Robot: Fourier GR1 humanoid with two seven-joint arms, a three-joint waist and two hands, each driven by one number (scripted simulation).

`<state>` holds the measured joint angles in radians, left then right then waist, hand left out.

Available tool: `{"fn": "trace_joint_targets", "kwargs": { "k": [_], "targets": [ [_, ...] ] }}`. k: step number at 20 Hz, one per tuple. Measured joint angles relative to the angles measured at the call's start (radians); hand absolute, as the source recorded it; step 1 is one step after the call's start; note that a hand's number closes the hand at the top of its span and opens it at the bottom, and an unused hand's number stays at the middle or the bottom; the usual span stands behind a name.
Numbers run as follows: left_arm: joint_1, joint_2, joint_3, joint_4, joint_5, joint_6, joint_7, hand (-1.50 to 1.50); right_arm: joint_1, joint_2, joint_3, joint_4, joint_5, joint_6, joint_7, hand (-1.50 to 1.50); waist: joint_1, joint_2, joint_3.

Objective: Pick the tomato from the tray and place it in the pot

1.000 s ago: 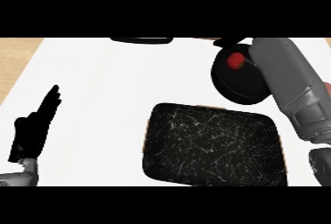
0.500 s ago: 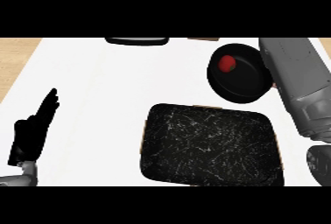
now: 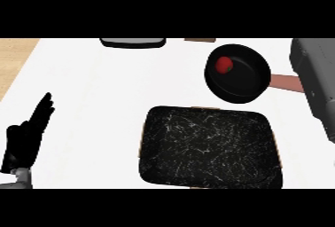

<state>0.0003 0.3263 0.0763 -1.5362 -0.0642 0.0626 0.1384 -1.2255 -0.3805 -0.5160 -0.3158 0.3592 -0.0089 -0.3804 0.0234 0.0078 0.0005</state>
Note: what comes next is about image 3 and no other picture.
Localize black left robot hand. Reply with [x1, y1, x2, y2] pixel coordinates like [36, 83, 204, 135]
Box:
[0, 92, 55, 175]

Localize black marbled tray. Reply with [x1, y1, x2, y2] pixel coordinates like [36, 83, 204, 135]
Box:
[137, 105, 283, 190]

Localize red tomato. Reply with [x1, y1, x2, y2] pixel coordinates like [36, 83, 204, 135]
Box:
[213, 56, 234, 74]

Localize dark grey appliance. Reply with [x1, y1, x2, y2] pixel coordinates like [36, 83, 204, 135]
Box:
[98, 38, 168, 50]

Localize brown wooden block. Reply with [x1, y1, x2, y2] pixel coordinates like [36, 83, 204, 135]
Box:
[182, 38, 216, 43]

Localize black frying pan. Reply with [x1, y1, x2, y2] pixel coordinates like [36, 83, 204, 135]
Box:
[202, 43, 305, 105]

